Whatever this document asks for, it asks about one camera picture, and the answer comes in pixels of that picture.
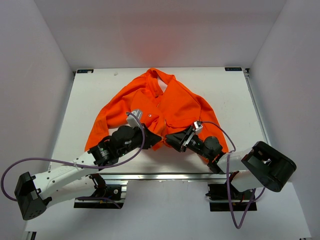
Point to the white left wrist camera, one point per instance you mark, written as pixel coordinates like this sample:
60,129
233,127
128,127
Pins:
134,118

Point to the blue table label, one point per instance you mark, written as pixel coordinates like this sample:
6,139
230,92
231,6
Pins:
85,71
233,69

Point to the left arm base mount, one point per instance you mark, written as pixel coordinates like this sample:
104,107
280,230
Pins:
107,194

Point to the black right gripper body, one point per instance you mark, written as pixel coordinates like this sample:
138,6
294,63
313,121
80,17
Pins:
197,144

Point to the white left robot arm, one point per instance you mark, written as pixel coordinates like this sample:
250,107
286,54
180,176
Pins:
79,178

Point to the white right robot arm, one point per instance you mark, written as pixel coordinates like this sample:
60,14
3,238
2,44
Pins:
256,167

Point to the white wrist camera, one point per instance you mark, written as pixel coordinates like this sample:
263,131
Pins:
197,125
134,118

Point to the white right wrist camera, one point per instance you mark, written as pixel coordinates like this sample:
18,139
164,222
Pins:
197,125

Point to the right blue table label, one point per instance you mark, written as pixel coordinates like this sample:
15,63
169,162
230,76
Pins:
233,69

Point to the left blue table label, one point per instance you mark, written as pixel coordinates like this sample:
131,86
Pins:
85,71

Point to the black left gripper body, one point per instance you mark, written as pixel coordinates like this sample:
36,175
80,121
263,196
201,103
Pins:
136,142

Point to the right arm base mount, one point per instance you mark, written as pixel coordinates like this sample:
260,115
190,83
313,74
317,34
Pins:
217,194

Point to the orange jacket with pink lining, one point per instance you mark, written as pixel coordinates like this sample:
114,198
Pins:
167,107

